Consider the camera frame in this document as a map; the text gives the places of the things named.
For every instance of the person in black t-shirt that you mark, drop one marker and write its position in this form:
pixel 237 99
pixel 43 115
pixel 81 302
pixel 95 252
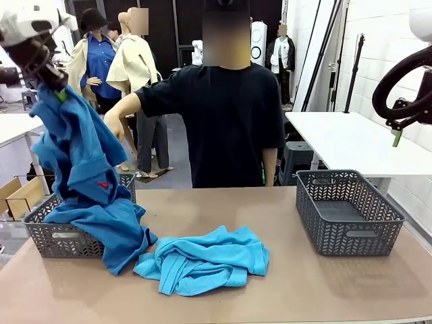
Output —
pixel 229 128

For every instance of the white tower air conditioner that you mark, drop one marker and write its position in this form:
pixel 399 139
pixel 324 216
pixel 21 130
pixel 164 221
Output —
pixel 259 44

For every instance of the dark blue polo shirt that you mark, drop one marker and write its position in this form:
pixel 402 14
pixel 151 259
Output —
pixel 87 162

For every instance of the white table with grey leg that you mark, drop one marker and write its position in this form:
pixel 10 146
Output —
pixel 13 126

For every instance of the person's right hand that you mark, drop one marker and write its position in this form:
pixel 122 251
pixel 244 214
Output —
pixel 116 130

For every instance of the person's right forearm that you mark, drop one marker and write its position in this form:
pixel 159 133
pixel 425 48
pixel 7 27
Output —
pixel 123 104

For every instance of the mannequin in blue shirt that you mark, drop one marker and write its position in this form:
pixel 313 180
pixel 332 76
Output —
pixel 98 64

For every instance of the black light stand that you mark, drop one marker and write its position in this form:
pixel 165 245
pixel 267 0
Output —
pixel 356 67

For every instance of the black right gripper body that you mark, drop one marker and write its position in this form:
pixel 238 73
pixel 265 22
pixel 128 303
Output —
pixel 408 113

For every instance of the mannequin in cream jacket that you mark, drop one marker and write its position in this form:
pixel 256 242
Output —
pixel 141 77

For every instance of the grey woven plastic basket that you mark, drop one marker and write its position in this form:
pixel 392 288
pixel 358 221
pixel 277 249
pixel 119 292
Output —
pixel 60 239
pixel 351 236

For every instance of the dark grey plastic stool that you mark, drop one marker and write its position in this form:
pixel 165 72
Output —
pixel 297 158

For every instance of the mannequin in white black jacket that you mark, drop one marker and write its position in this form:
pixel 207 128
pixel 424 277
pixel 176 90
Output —
pixel 283 60

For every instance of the large white table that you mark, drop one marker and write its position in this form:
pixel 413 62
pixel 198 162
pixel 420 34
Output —
pixel 354 141

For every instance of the black leaning stand legs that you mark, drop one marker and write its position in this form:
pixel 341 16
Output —
pixel 320 60

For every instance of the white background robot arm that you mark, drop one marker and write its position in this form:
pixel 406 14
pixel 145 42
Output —
pixel 197 52

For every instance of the light blue garment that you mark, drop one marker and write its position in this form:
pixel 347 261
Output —
pixel 209 260

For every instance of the black bag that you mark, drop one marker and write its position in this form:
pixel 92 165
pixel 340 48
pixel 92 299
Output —
pixel 33 173

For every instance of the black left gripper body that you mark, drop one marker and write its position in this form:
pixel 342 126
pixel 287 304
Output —
pixel 37 57

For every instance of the person's left forearm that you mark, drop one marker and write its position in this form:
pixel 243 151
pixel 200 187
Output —
pixel 270 167

